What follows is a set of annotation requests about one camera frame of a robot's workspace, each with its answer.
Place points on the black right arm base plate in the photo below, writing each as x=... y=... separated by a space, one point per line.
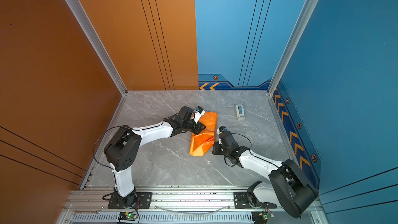
x=247 y=200

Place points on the right green circuit board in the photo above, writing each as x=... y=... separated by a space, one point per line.
x=261 y=217

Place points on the yellow wrapping paper sheet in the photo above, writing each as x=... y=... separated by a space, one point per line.
x=203 y=142

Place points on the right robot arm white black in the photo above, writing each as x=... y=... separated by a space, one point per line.
x=289 y=188

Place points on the left green circuit board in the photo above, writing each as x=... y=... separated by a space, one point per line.
x=128 y=218

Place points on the green circuit board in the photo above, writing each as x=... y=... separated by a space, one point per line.
x=261 y=217
x=128 y=218

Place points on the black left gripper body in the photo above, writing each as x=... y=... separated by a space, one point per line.
x=192 y=127

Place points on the right aluminium corner post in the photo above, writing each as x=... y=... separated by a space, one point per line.
x=300 y=25

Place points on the white tape dispenser blue roll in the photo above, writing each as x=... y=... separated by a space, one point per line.
x=239 y=112

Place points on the aluminium front rail frame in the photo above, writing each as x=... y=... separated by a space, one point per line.
x=178 y=205

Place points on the left aluminium corner post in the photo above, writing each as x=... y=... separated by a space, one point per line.
x=81 y=16

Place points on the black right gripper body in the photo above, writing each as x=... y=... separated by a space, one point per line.
x=219 y=150

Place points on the aluminium corner post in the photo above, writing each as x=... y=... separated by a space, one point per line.
x=300 y=25
x=81 y=16

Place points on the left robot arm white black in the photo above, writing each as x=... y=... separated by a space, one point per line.
x=122 y=149

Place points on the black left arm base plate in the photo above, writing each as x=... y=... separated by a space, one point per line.
x=136 y=200

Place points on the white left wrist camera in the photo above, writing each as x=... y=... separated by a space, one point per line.
x=187 y=114

